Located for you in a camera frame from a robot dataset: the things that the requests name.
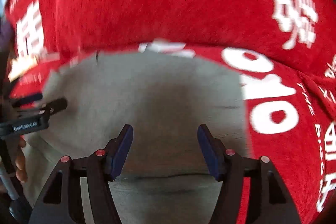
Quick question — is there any grey fleece small garment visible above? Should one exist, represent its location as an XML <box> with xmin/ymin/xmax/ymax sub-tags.
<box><xmin>24</xmin><ymin>51</ymin><xmax>251</xmax><ymax>223</ymax></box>

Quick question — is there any black gripper handle pole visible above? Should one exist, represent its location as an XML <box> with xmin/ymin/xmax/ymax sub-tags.
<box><xmin>1</xmin><ymin>140</ymin><xmax>32</xmax><ymax>223</ymax></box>

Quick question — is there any red printed bed cover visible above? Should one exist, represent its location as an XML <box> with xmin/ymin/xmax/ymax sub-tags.
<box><xmin>12</xmin><ymin>41</ymin><xmax>335</xmax><ymax>223</ymax></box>

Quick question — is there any person's left hand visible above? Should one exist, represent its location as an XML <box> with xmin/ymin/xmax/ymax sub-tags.
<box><xmin>15</xmin><ymin>137</ymin><xmax>27</xmax><ymax>184</ymax></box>

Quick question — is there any red printed quilt roll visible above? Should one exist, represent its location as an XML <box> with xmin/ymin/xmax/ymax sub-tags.
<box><xmin>5</xmin><ymin>0</ymin><xmax>335</xmax><ymax>79</ymax></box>

